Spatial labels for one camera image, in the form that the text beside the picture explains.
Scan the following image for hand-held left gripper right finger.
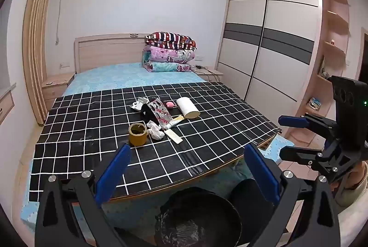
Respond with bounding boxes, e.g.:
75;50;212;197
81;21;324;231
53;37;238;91
244;144;341;247

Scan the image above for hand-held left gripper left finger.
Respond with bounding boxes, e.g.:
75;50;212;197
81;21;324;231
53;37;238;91
34;144;131;247

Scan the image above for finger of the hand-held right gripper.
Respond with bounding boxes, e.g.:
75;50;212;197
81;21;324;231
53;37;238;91
278;114;337;133
279;146;332;176

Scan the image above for brown tape roll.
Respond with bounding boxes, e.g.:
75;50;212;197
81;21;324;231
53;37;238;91
128;122;148;146

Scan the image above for white tissue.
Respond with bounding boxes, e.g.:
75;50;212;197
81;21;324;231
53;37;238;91
146;120;165;141

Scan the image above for black round waste bin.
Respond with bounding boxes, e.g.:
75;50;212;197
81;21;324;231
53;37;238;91
155;178;276;247

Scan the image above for beige stick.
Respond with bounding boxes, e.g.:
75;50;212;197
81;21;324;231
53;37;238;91
165;130;184;145

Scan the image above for printed snack packet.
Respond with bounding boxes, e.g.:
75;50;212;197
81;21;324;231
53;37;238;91
149;98;173;130

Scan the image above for white tube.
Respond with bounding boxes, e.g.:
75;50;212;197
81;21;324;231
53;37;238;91
164;115;185;130

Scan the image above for white paper roll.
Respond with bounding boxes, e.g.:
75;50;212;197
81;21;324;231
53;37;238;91
176;97;201;119

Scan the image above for person's right forearm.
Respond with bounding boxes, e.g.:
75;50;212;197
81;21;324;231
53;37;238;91
335;162;368;207

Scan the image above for blue and white stack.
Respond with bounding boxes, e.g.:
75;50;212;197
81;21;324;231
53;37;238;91
306;97;322;110

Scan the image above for black white-checked cloth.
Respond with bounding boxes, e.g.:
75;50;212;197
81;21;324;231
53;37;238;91
29;82;282;203

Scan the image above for wooden corner shelf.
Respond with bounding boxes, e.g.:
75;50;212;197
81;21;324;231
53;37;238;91
296;0;350;145

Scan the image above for black cap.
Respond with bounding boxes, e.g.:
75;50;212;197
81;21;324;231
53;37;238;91
140;103;161;124

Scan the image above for open white plastic case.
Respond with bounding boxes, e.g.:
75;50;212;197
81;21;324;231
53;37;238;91
132;97;150;111

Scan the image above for sliding-door wardrobe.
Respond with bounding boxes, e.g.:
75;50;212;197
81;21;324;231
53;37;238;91
216;0;322;113

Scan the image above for wooden nightstand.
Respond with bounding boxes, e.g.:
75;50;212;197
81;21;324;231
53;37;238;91
42;72;76;105
193;66;224;83

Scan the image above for bed with blue sheet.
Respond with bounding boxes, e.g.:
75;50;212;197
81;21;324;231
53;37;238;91
20;62;295;237

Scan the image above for black bin with liner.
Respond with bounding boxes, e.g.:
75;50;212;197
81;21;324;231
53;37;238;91
155;191;240;247

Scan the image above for cyan folded quilt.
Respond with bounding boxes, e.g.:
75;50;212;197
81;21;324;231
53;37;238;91
141;52;193;73

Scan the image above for wooden headboard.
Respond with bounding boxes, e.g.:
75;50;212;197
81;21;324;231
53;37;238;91
75;33;150;74

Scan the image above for wooden drawer cabinet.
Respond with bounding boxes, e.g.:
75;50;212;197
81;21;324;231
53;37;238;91
0;83;17;124

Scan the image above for striped folded blanket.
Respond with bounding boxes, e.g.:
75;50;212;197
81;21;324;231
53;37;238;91
144;32;198;51

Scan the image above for black cable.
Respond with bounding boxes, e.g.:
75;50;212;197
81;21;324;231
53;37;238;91
198;67;222;82

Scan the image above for wooden door frame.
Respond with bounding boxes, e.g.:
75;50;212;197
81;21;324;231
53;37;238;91
22;0;63;126

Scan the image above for air conditioner cable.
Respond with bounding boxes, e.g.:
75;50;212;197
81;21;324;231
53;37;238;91
55;0;70;45

